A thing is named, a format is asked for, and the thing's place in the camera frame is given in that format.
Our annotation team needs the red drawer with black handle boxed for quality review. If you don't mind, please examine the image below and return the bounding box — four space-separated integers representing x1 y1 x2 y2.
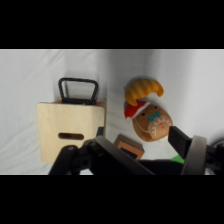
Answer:
54 77 108 106

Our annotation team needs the small green object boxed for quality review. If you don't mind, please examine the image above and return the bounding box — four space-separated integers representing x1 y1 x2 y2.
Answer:
171 154 185 165

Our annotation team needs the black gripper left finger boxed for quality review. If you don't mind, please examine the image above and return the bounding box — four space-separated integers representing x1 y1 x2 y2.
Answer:
48 135 155 176

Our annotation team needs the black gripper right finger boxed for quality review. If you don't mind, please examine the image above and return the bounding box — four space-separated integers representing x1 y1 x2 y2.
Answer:
167 125 224 176

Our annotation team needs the light wooden box with slot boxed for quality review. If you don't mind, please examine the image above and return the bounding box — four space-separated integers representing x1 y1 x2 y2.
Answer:
36 99 108 165

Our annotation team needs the orange striped croissant plush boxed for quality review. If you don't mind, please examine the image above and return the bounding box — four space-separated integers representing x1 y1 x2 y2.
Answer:
124 77 165 107

